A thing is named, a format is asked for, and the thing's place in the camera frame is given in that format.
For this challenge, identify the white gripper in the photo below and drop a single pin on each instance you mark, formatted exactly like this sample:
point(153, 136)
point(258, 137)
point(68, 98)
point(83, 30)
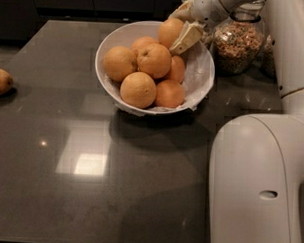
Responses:
point(206, 7)

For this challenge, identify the orange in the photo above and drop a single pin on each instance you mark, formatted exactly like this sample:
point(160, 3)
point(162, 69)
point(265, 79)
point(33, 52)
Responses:
point(142, 42)
point(154, 60)
point(138, 90)
point(119, 62)
point(177, 71)
point(169, 94)
point(169, 31)

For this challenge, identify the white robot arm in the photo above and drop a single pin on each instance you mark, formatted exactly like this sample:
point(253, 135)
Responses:
point(257, 161)

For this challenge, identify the white paper bowl liner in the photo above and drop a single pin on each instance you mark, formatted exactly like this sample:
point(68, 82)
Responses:
point(199, 71)

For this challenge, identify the white bowl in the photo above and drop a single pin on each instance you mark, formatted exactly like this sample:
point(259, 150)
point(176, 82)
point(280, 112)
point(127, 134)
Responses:
point(116, 35)

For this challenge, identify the left glass jar with grains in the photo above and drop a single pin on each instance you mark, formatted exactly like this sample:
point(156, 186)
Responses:
point(206, 36)

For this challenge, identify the glass jar with grains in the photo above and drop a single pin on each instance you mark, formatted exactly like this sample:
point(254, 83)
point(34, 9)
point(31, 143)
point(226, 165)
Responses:
point(267, 60)
point(238, 40)
point(206, 36)

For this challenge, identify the middle glass jar with grains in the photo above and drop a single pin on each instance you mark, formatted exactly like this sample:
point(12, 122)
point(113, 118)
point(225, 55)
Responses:
point(238, 40)

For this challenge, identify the right glass jar with grains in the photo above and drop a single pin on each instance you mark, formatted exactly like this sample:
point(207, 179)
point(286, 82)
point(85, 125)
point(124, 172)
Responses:
point(267, 60)

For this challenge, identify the fruit at left table edge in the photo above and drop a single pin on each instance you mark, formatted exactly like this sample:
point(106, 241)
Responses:
point(6, 81)

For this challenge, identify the dark cabinet with frame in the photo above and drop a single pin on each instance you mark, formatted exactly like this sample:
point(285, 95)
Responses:
point(19, 19)

